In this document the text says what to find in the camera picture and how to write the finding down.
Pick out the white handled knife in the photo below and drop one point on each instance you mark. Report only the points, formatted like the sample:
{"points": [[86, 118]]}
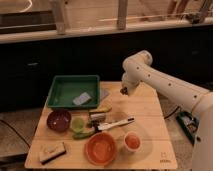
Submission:
{"points": [[106, 126]]}

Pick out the small green cup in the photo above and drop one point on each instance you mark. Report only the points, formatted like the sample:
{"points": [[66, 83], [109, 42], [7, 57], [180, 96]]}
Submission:
{"points": [[77, 124]]}

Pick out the grey sponge in tray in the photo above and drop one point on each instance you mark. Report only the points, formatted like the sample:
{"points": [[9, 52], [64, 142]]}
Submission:
{"points": [[82, 99]]}

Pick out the metal can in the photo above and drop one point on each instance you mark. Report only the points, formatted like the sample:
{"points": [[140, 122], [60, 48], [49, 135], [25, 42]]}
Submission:
{"points": [[97, 117]]}

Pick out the wooden block with dark base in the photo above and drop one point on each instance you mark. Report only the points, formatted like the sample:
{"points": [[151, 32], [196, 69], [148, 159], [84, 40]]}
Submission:
{"points": [[49, 153]]}

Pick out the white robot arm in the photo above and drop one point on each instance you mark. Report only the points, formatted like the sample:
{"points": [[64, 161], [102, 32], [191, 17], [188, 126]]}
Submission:
{"points": [[192, 98]]}

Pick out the yellow banana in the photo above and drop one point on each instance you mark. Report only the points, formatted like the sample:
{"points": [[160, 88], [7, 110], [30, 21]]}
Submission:
{"points": [[103, 109]]}

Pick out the dark red bowl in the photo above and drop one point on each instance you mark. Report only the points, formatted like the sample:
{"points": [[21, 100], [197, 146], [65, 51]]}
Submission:
{"points": [[59, 120]]}

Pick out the green bin with clutter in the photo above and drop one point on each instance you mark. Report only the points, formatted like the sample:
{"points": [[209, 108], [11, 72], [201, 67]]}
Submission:
{"points": [[189, 125]]}

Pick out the green plastic tray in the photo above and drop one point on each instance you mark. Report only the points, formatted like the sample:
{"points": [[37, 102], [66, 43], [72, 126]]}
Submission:
{"points": [[66, 88]]}

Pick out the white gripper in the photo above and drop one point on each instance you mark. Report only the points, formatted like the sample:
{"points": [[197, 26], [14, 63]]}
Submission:
{"points": [[130, 85]]}

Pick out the orange bowl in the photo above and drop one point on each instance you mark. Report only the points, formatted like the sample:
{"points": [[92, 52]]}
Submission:
{"points": [[100, 149]]}

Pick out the dark purple grape bunch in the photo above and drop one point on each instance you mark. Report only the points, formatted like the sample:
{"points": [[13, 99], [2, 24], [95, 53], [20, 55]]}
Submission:
{"points": [[124, 91]]}

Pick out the white cup orange inside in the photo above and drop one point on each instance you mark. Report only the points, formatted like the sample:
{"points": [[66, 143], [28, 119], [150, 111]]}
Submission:
{"points": [[132, 141]]}

